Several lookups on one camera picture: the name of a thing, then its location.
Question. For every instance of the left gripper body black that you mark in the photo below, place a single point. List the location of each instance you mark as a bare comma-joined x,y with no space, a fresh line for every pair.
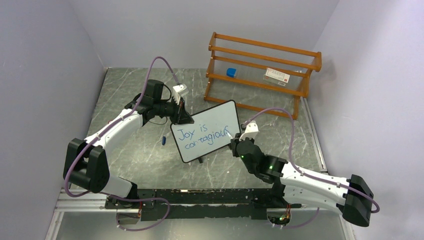
167,109

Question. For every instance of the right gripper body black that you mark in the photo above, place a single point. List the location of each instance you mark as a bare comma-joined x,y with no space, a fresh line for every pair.
236,140

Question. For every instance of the small whiteboard black frame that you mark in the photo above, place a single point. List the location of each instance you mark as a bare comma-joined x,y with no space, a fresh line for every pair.
208,132

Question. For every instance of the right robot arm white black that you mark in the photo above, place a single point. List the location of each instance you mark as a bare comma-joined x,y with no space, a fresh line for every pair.
350,197

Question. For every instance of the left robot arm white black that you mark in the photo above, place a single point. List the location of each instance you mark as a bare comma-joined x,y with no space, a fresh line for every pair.
86,164

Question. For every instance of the blue eraser on shelf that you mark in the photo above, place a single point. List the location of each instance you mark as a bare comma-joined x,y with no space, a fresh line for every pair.
231,72

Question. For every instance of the orange wooden shelf rack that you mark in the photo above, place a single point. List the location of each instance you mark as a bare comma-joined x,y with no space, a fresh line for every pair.
251,58

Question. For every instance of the white red box on shelf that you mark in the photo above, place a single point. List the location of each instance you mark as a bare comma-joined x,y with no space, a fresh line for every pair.
276,77

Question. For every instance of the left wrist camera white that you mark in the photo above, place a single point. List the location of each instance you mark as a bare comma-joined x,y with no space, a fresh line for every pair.
178,91

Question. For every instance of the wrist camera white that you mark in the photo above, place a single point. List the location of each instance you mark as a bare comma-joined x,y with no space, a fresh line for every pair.
178,91
250,132

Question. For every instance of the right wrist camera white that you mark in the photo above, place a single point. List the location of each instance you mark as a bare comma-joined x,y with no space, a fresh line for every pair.
250,132

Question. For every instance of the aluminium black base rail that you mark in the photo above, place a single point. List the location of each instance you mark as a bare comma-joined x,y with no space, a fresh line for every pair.
162,204

